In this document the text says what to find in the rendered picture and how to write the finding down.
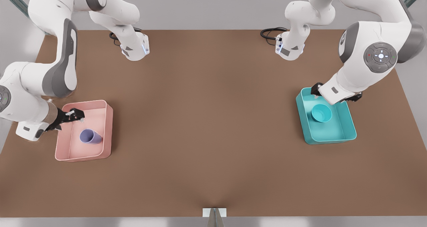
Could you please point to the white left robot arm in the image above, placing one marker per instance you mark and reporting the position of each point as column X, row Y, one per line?
column 370, row 53

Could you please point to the pink plastic box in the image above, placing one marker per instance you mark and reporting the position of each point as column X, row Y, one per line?
column 87, row 133

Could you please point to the teal plastic box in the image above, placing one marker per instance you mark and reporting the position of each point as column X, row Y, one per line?
column 330, row 127

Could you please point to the teal bowl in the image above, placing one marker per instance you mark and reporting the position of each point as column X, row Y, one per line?
column 321, row 113

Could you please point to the purple cup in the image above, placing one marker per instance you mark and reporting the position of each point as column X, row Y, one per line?
column 89, row 136

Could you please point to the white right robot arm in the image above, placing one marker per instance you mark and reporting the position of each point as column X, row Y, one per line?
column 56, row 70

